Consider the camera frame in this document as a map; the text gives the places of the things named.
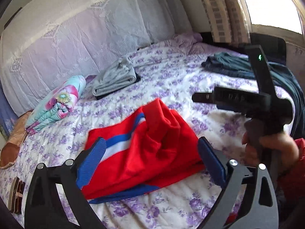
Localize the red pants with blue stripe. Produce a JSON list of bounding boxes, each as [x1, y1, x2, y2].
[[81, 99, 204, 204]]

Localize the person's right hand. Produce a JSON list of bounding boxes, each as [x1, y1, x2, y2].
[[241, 132, 300, 172]]

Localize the dark green pants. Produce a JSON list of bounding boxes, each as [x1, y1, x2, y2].
[[206, 52, 250, 64]]

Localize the blue denim jeans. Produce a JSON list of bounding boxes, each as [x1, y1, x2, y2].
[[202, 59, 304, 139]]

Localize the brown satin pillow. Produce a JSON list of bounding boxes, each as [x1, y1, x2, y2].
[[1, 110, 33, 169]]

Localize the blue printed fabric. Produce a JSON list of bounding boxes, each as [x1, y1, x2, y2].
[[0, 85, 18, 139]]

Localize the purple floral bed sheet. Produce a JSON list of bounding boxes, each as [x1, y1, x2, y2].
[[0, 31, 296, 229]]

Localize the folded floral quilt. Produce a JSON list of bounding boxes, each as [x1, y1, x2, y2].
[[25, 76, 86, 135]]

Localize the purple floral pillow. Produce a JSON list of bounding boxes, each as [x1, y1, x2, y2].
[[167, 32, 203, 54]]

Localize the beige checkered curtain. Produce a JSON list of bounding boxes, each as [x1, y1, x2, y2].
[[201, 0, 251, 46]]

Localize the folded grey pants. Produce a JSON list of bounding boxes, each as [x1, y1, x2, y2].
[[92, 56, 136, 97]]

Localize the white lace covered headboard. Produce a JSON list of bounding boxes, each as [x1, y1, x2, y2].
[[1, 0, 192, 115]]

